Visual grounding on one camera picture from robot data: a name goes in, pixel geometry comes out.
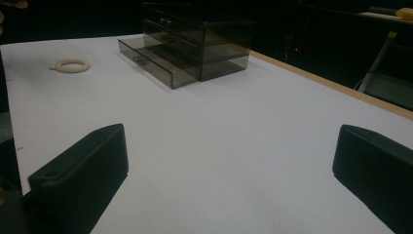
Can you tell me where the yellow object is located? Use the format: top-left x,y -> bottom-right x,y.
394,7 -> 413,22

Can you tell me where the grey metal stand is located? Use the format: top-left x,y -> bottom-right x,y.
357,30 -> 413,111

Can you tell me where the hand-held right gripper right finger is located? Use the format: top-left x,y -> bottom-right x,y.
331,124 -> 413,234

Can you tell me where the cream beaded bracelet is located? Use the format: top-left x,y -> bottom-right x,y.
49,58 -> 92,74

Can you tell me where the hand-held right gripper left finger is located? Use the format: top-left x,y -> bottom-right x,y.
26,123 -> 130,234

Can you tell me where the smoky transparent drawer organizer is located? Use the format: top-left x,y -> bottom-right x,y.
141,2 -> 255,83

